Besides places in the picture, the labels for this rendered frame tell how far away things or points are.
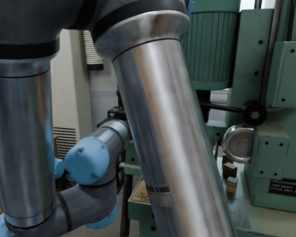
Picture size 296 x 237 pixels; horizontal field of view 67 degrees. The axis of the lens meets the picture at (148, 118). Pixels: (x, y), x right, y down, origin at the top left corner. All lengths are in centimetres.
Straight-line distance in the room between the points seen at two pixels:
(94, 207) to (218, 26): 55
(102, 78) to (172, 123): 211
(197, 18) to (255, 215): 61
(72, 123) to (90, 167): 185
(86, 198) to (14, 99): 26
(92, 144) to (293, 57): 47
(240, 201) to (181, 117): 65
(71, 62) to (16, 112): 185
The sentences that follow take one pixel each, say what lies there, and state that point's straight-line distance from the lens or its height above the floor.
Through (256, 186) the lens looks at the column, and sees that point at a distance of 80.
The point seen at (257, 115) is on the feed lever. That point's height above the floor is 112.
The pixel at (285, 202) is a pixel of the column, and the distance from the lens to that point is 84.
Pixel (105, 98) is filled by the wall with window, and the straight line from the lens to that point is 235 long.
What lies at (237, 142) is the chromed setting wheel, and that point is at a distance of 70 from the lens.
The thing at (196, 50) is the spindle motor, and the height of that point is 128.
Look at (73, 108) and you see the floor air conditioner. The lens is 219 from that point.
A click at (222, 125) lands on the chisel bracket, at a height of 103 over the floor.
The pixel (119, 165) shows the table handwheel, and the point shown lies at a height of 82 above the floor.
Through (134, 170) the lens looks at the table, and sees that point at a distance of 83.
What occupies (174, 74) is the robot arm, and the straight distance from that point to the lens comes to 23.
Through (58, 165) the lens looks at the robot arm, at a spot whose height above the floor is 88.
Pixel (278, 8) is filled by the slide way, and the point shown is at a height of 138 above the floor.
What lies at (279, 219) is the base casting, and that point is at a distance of 83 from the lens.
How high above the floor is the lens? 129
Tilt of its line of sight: 18 degrees down
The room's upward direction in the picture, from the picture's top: straight up
